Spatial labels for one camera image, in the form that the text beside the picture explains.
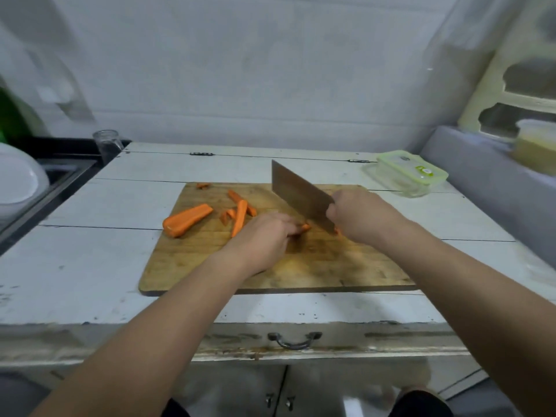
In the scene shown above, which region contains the person's right hand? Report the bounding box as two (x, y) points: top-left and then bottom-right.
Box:
(326, 188), (410, 251)

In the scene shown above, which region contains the person's left hand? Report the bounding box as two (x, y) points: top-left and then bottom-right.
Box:
(215, 212), (308, 277)

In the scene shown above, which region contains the carrot piece being sliced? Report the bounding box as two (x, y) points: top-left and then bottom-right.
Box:
(301, 223), (342, 236)

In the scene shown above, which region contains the steel cleaver knife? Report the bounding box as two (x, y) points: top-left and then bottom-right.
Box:
(271, 160), (338, 234)

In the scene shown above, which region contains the person's left forearm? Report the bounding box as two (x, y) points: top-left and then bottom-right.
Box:
(28, 252), (258, 417)

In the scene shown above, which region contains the person's right forearm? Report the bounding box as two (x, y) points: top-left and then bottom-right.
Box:
(374, 219), (556, 417)

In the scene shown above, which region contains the long carrot stick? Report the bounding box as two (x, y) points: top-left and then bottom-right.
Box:
(231, 200), (248, 238)

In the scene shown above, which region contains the thin carrot stick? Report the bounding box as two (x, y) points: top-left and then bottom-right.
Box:
(228, 189), (258, 217)

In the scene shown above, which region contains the clear container with green lid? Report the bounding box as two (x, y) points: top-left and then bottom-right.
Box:
(364, 150), (449, 199)

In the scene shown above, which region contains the wooden cutting board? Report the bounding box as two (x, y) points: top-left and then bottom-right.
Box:
(138, 182), (418, 297)

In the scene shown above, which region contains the large carrot half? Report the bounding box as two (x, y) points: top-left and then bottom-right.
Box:
(162, 204), (214, 239)

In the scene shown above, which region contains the clear glass jar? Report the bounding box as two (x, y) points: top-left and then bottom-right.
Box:
(92, 129), (125, 166)

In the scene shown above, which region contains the white wooden cabinet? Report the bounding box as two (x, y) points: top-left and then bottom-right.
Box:
(0, 142), (556, 417)

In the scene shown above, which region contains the person's right leg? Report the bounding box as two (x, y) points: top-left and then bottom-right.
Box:
(388, 385), (455, 417)

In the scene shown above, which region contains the person's leg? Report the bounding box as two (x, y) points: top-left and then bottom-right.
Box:
(388, 385), (455, 417)
(161, 398), (191, 417)

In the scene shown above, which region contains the yellowish plastic tub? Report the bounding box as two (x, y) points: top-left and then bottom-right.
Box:
(512, 119), (556, 177)

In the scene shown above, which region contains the person's left leg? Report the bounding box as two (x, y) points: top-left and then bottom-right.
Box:
(161, 398), (191, 417)

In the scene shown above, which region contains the black kitchen sink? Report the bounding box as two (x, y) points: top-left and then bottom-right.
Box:
(0, 137), (132, 257)

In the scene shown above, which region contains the white bowl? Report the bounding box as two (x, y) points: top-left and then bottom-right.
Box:
(0, 142), (51, 223)

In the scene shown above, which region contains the green plastic object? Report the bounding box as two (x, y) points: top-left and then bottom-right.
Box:
(0, 87), (32, 146)

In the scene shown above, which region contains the metal drawer handle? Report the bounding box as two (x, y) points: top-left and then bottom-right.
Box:
(267, 332), (323, 351)

